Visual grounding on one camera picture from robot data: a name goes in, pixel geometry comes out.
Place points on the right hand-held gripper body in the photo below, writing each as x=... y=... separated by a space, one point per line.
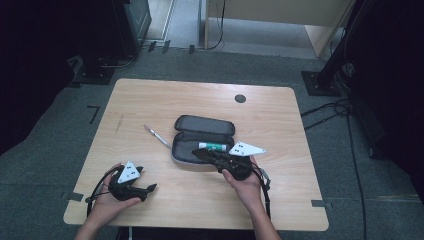
x=238 y=163

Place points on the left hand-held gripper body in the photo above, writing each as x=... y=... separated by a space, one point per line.
x=126 y=186

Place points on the grey pencil case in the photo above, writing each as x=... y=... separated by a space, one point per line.
x=200 y=138

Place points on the green and white glue stick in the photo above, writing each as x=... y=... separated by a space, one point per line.
x=213 y=146

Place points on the person's left hand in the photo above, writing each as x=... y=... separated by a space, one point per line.
x=110 y=205

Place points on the person's right hand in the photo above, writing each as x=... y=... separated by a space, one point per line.
x=245 y=190

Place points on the silver pen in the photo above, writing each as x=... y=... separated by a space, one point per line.
x=157 y=136

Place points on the grey tape strip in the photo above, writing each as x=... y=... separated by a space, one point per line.
x=321 y=203
x=74 y=196

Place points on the round black table grommet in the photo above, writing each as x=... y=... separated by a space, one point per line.
x=240 y=98

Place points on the dark cabinet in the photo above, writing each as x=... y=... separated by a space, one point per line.
x=138 y=16

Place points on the dark curtain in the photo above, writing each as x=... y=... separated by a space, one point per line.
x=30 y=66
x=396 y=83

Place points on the light wooden desk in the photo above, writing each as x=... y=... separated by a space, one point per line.
x=276 y=13

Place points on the black metal stand with base plate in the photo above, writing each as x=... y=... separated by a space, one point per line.
x=328 y=76

